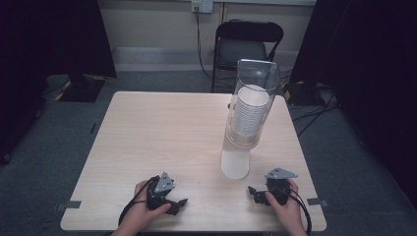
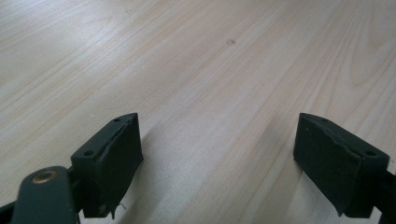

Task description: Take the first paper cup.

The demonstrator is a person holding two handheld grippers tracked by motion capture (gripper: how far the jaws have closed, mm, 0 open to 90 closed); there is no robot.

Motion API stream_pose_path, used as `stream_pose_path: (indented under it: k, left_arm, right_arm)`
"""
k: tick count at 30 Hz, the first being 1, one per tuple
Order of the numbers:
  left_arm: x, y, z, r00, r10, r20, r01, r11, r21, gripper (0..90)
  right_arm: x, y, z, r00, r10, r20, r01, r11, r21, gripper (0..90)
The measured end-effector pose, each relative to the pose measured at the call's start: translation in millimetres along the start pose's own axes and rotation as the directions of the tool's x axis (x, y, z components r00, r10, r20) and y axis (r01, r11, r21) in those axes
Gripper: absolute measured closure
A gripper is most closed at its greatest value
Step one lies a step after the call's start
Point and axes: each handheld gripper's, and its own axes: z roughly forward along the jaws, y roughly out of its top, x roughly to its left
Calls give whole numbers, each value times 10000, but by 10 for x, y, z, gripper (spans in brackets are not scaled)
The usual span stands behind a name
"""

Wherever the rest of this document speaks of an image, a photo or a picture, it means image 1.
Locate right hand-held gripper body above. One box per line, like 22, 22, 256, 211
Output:
264, 167, 299, 207

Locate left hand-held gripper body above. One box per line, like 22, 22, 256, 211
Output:
146, 171, 177, 211

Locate person's right hand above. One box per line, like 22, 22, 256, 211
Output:
265, 178, 306, 230

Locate person's left hand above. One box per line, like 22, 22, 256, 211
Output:
121, 179, 172, 231

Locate clear cup dispenser white base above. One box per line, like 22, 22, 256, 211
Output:
219, 58, 281, 181

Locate grey tape strip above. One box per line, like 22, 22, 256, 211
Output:
306, 197, 329, 207
55, 200, 83, 211

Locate stack of white paper cups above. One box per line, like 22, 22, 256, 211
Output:
232, 84, 270, 138

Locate black stand base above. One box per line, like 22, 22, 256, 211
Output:
282, 80, 327, 107
58, 73, 106, 103

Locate black curtain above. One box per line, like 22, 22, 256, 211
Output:
289, 0, 417, 210
0, 0, 118, 165

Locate black folding chair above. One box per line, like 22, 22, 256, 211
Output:
210, 19, 285, 94

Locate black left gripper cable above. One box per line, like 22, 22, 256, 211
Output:
117, 176, 160, 228

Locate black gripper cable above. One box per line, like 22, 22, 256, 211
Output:
117, 176, 160, 228
288, 188, 313, 236

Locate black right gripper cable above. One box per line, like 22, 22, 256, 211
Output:
288, 188, 313, 236

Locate black floor cables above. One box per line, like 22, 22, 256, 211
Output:
290, 86, 340, 138

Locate black wall socket cable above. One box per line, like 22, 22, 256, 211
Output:
195, 6, 214, 82

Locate white wall socket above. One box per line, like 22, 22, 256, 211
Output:
191, 0, 214, 15

